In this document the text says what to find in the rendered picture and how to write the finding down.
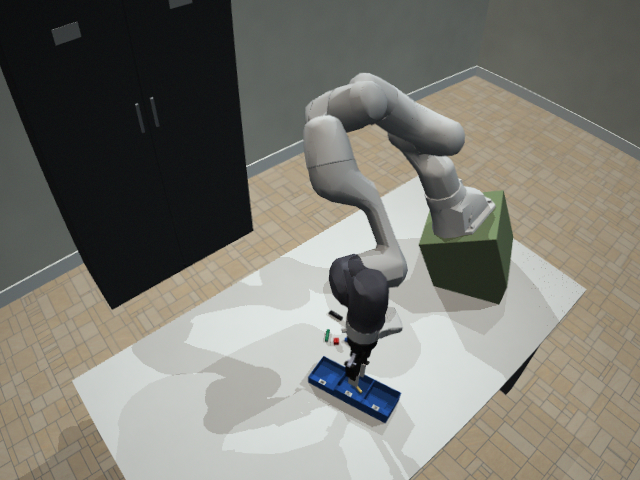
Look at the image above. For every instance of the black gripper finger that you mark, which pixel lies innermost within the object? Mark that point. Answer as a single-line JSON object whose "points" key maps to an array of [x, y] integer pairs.
{"points": [[353, 373], [364, 363]]}

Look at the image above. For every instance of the blue rack of labelled bins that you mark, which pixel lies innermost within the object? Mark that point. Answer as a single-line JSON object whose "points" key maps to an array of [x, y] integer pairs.
{"points": [[378, 393]]}

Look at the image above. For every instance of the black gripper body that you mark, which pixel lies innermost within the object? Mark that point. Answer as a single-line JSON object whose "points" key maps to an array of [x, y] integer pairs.
{"points": [[358, 348]]}

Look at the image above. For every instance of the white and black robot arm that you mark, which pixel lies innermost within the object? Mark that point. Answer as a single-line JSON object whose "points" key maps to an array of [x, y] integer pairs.
{"points": [[357, 281]]}

